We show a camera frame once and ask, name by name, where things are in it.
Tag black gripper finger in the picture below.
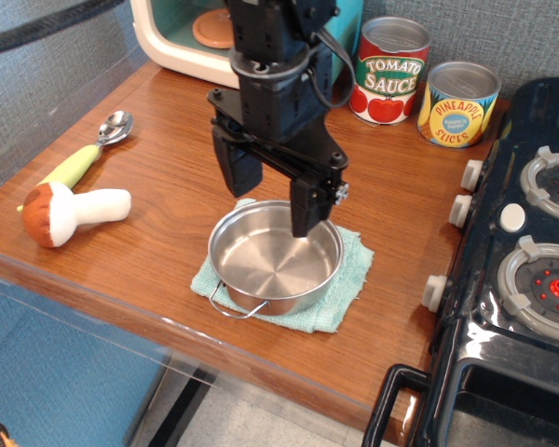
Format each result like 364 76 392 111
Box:
212 126 263 197
290 174 334 237

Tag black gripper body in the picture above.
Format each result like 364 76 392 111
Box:
208 44 348 205

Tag stainless steel pot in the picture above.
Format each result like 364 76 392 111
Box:
208 200 344 318

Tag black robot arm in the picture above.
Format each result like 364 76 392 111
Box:
208 1 353 237

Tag light blue folded cloth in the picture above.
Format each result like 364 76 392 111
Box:
191 199 374 333

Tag orange microwave turntable plate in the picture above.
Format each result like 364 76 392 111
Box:
192 8 234 49

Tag tomato sauce can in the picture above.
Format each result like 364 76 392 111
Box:
349 16 431 125

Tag toy microwave teal cream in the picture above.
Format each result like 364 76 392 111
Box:
130 0 363 88

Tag pineapple slices can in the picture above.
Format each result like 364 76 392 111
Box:
417 61 501 148

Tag plush toy mushroom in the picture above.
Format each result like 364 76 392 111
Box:
21 182 131 248

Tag black toy stove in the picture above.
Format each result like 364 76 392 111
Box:
363 77 559 446

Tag spoon with green handle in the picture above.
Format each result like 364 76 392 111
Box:
40 111 134 188

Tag black braided cable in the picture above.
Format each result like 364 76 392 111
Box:
0 0 127 57

